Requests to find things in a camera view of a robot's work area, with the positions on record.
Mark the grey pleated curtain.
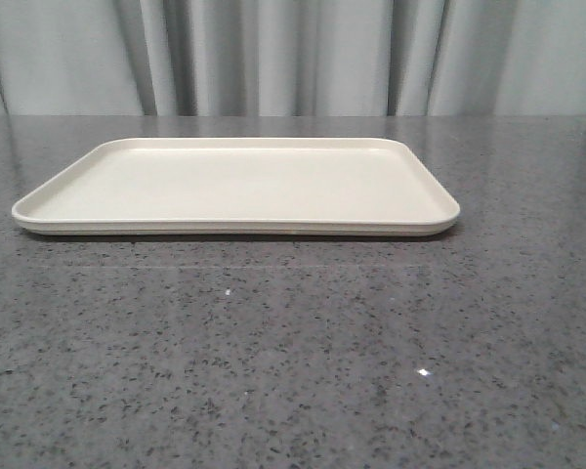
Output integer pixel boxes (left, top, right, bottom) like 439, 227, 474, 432
0, 1, 586, 116

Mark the cream rectangular plastic tray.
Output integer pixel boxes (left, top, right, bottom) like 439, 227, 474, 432
12, 138, 460, 236

